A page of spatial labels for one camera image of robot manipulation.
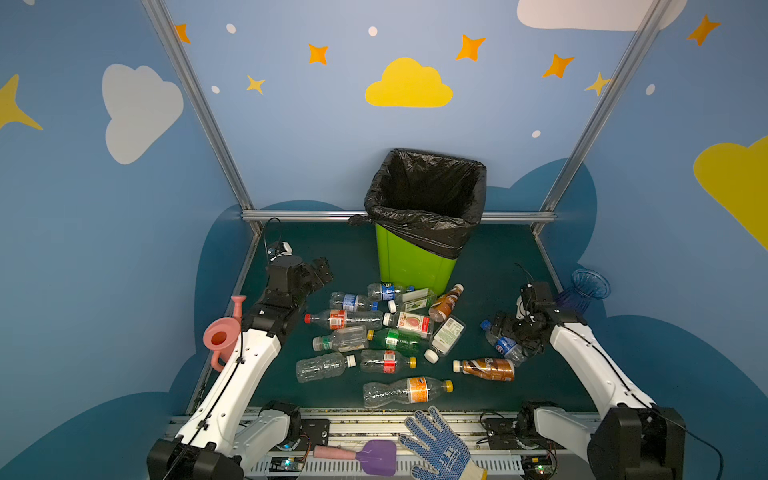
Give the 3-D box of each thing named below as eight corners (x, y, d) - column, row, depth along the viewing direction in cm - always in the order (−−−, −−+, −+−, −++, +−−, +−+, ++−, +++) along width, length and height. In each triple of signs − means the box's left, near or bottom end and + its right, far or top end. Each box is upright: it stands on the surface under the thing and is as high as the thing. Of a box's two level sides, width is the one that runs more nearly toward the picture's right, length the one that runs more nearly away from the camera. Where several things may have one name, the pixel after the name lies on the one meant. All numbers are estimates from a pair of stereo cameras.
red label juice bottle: (381, 327, 93) (381, 324, 91) (385, 309, 97) (386, 306, 95) (430, 338, 91) (431, 335, 89) (432, 319, 95) (433, 316, 93)
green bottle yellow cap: (365, 346, 89) (365, 341, 87) (370, 327, 93) (369, 323, 90) (425, 357, 87) (426, 353, 85) (427, 338, 91) (428, 333, 88)
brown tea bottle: (454, 382, 84) (457, 377, 80) (451, 362, 87) (454, 357, 84) (512, 382, 84) (518, 377, 80) (507, 363, 87) (512, 357, 84)
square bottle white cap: (419, 357, 88) (420, 354, 86) (445, 314, 97) (446, 311, 95) (442, 371, 85) (443, 369, 83) (466, 326, 94) (468, 323, 92)
